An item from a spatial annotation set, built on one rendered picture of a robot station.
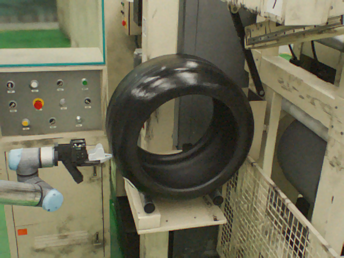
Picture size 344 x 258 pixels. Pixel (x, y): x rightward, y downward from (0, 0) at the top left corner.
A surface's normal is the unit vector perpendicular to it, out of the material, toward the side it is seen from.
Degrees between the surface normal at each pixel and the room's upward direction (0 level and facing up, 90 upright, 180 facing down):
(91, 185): 90
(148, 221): 90
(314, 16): 90
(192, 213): 0
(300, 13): 90
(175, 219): 0
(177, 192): 101
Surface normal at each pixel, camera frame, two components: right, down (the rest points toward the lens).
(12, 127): 0.25, 0.40
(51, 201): 0.72, 0.31
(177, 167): 0.07, -0.52
